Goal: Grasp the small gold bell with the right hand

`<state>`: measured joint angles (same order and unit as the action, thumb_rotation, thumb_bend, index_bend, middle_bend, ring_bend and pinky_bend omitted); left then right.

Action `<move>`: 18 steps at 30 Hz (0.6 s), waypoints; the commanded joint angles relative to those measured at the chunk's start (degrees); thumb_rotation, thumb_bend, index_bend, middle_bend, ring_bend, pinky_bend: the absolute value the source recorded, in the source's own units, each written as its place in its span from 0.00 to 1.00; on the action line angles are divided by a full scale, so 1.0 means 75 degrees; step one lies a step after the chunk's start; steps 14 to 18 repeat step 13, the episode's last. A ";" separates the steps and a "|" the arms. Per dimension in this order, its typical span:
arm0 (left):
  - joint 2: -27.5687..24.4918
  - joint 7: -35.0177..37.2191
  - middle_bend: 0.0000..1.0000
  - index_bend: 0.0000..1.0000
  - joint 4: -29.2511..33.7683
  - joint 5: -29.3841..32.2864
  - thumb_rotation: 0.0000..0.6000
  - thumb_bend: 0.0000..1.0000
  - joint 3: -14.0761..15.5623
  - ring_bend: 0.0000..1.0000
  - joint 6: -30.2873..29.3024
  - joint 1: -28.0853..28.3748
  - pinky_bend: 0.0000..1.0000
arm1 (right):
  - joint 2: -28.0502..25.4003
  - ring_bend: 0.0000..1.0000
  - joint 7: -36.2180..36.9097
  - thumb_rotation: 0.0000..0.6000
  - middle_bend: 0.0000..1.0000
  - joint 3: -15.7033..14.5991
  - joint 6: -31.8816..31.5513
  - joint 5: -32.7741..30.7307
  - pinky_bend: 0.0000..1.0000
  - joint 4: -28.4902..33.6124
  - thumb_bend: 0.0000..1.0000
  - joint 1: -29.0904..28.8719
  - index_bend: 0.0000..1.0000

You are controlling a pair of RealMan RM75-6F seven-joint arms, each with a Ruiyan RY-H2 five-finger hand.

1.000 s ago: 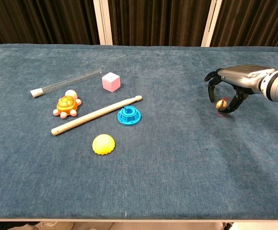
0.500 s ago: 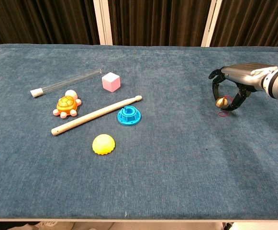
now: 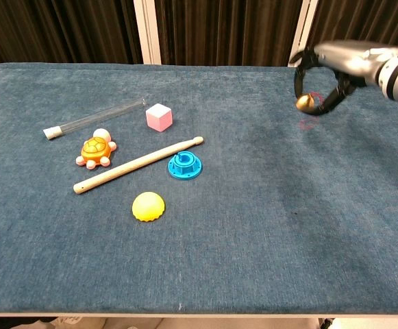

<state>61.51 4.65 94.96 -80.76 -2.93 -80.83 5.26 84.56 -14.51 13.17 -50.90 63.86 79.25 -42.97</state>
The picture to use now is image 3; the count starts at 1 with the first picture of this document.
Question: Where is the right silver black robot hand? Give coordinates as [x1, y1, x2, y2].
[288, 39, 398, 116]

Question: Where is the small golden bell red cord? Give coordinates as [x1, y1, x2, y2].
[296, 90, 325, 130]

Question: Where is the dark pleated curtain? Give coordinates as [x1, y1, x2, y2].
[0, 0, 398, 71]

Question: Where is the pink cube block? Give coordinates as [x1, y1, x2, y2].
[145, 103, 174, 132]

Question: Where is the blue fabric table cover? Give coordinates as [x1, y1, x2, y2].
[0, 62, 398, 315]

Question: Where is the wooden drumstick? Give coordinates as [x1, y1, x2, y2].
[73, 136, 205, 195]

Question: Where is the yellow dome cap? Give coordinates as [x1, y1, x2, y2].
[132, 191, 167, 223]

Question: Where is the clear test tube white cap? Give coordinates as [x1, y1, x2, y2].
[42, 98, 147, 141]

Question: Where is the orange toy turtle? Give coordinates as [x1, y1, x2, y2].
[75, 127, 118, 170]

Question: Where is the white vertical frame post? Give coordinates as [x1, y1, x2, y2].
[287, 0, 320, 68]
[132, 0, 162, 65]

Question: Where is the blue plastic flange ring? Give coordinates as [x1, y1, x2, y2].
[167, 150, 203, 180]

